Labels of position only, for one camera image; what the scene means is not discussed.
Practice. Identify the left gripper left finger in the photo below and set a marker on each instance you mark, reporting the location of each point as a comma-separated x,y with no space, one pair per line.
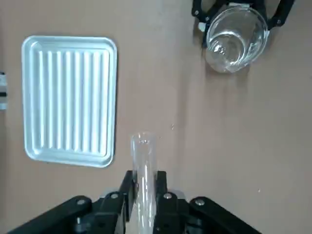
107,212

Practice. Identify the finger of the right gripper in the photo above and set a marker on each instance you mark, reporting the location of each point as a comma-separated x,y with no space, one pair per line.
284,12
198,12

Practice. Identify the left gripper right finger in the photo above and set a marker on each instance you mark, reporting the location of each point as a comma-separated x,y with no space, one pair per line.
175,214

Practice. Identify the clear glass beaker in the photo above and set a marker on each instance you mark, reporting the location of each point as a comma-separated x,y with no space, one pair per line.
236,41

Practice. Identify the clear glass test tube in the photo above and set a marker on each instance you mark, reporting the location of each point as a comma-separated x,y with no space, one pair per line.
145,170

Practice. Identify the silver ribbed metal tray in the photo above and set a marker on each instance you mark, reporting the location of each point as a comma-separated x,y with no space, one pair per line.
69,101

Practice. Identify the aluminium camera mast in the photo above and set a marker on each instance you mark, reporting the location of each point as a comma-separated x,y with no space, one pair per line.
3,90

